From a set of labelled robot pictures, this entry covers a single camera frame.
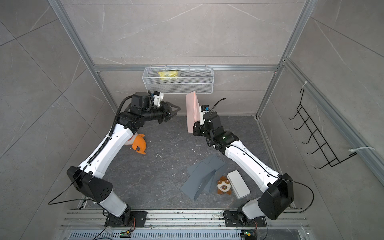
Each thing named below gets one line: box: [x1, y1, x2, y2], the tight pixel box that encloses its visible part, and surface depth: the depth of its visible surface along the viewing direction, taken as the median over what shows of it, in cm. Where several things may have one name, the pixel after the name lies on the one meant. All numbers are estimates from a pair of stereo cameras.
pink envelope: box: [185, 90, 201, 133], surface depth 78 cm
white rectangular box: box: [227, 170, 251, 199], surface depth 83 cm
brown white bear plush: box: [217, 176, 232, 196], surface depth 83 cm
